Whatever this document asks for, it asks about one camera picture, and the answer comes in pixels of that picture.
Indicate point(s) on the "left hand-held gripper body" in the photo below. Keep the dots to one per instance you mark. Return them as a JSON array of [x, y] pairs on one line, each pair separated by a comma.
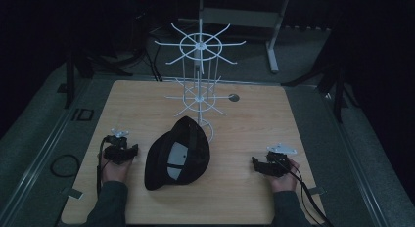
[[116, 145]]

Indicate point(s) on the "person's left hand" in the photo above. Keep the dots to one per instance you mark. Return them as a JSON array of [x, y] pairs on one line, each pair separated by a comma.
[[115, 171]]

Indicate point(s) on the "black tripod stand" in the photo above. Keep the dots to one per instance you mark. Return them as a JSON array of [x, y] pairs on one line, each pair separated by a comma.
[[329, 77]]

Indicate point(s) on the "person's right hand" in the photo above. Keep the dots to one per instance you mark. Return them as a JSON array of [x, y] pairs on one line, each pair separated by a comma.
[[285, 178]]

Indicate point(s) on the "black floor outlet plate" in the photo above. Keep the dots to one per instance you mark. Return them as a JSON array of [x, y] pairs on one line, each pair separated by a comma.
[[82, 114]]

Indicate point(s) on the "black baseball cap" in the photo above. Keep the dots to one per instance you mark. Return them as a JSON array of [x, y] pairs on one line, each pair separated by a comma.
[[177, 155]]

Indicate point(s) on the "grey table grommet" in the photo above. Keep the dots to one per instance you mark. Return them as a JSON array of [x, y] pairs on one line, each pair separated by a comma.
[[234, 97]]

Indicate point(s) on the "white metal desk frame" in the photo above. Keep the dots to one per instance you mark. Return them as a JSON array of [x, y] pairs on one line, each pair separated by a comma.
[[257, 21]]

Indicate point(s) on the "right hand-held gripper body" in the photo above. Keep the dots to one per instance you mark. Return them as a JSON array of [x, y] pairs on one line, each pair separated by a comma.
[[278, 161]]

